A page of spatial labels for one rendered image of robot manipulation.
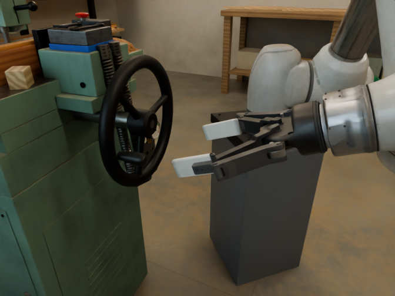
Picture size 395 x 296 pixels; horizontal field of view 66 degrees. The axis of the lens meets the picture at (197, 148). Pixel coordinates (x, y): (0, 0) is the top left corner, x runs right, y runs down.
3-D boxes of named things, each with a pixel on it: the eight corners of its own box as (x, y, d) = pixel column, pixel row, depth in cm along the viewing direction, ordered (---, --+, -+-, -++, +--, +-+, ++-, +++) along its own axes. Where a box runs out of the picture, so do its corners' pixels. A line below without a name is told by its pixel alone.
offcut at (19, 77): (17, 83, 63) (12, 66, 61) (34, 83, 64) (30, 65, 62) (9, 90, 59) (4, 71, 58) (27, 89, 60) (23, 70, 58)
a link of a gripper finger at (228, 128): (236, 119, 54) (237, 117, 55) (201, 126, 57) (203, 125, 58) (241, 134, 55) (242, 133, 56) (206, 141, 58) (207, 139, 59)
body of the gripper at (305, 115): (320, 91, 45) (259, 105, 49) (319, 111, 38) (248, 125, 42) (329, 137, 48) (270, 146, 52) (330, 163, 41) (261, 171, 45)
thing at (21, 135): (7, 154, 57) (0, 135, 55) (-68, 137, 64) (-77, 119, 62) (123, 91, 90) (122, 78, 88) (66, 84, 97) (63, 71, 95)
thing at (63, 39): (89, 52, 61) (84, 23, 59) (46, 49, 65) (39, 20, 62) (124, 42, 72) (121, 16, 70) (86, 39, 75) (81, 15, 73)
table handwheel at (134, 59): (171, 35, 69) (183, 138, 87) (96, 31, 75) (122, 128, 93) (96, 97, 48) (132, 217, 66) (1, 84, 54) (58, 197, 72)
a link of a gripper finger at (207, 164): (228, 167, 43) (222, 178, 41) (197, 171, 45) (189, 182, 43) (225, 157, 43) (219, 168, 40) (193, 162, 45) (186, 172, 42)
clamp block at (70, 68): (96, 98, 64) (89, 54, 60) (45, 91, 68) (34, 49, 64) (133, 80, 76) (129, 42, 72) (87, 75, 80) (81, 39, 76)
